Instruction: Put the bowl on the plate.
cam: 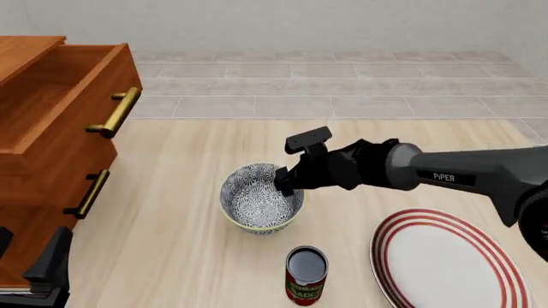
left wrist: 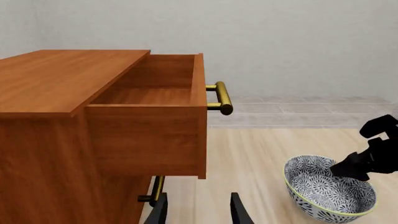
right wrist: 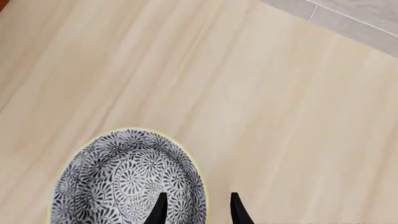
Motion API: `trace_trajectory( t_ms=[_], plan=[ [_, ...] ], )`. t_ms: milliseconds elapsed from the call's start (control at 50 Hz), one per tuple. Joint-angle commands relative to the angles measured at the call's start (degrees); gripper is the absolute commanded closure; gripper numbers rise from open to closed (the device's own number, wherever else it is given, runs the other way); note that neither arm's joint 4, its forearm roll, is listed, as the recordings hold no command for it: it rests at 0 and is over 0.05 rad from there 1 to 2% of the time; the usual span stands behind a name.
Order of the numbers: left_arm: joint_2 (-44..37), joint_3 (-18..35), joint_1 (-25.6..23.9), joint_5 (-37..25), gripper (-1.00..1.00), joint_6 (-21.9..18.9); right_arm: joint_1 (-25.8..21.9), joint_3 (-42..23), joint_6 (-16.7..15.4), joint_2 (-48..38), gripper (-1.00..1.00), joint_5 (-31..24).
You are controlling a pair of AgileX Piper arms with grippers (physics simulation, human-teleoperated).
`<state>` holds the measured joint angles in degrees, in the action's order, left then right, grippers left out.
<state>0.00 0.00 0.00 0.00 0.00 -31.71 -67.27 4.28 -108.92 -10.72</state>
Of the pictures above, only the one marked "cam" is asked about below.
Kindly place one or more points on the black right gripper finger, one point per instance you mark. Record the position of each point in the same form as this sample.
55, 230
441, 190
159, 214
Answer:
284, 183

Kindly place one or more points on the patterned black and white bowl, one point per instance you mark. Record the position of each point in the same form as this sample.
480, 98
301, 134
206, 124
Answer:
257, 205

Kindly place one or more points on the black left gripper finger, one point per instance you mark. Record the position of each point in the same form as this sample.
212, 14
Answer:
50, 256
3, 240

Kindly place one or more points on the wooden cabinet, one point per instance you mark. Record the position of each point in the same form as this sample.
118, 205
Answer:
25, 205

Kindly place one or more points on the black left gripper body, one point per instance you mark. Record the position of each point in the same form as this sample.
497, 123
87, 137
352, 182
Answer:
30, 299

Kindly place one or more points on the tomato sauce tin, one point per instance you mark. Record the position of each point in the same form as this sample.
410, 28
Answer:
306, 272

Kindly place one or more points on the wooden cabinet drawer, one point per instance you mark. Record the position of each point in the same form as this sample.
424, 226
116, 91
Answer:
64, 96
47, 179

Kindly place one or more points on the white plate with red rings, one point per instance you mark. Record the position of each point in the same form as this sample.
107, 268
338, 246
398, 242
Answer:
445, 263

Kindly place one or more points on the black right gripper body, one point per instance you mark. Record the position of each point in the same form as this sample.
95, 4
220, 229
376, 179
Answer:
314, 171

